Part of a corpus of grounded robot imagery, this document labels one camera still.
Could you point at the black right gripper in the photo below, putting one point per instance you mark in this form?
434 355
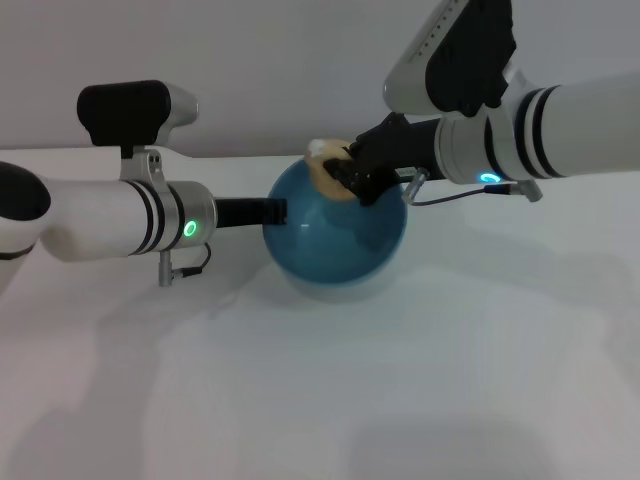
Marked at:
395 155

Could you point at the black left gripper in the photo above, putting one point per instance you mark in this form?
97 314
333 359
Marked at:
240 212

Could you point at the egg yolk pastry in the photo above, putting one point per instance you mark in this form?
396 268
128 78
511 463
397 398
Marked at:
327 170

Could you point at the blue bowl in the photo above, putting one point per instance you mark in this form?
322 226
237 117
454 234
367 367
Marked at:
340 240

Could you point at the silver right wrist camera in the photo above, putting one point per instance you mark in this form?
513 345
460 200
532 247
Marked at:
450 55

